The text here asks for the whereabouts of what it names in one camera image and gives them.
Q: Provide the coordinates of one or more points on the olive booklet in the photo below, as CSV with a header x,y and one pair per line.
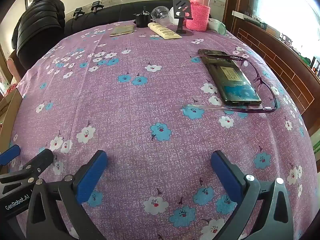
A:
x,y
122,30

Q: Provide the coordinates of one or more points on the pink bottle with knit sleeve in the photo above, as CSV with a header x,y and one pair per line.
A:
x,y
197,15

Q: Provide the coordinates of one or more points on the cream tube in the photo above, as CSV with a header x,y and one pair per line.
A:
x,y
162,31

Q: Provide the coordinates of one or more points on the wooden wall panel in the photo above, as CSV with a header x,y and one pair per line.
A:
x,y
275,55

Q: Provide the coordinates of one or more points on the clear glass jar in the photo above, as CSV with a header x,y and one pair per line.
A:
x,y
161,15

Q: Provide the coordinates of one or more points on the cardboard tray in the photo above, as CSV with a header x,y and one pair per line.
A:
x,y
11,107

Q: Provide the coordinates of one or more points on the dark long object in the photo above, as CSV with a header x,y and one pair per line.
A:
x,y
250,18

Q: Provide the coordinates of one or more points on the purple frame eyeglasses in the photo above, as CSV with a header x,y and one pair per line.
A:
x,y
250,110

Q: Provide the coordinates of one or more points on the purple floral tablecloth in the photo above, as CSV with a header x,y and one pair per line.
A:
x,y
150,92

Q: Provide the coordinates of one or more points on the black round container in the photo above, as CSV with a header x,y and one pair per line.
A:
x,y
143,21

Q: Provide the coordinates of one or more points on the dark smartphone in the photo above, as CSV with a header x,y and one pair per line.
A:
x,y
230,77

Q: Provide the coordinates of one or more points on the black clamp device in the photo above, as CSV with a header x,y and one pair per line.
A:
x,y
96,6
78,12

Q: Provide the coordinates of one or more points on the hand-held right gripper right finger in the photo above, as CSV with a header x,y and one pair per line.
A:
x,y
225,175

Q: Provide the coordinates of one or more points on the black phone stand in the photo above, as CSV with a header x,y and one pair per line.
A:
x,y
188,13

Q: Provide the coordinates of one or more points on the small picture frame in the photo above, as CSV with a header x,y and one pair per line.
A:
x,y
315,66

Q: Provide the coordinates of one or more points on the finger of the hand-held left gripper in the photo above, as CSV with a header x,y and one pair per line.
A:
x,y
37,163
10,153

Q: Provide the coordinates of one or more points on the pale green white cloth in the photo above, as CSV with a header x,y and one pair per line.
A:
x,y
217,27

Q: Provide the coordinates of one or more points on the black sofa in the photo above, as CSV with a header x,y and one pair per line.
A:
x,y
105,15

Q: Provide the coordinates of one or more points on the white jar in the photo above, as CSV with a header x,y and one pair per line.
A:
x,y
172,13

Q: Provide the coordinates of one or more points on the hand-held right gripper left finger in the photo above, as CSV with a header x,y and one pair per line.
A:
x,y
92,175

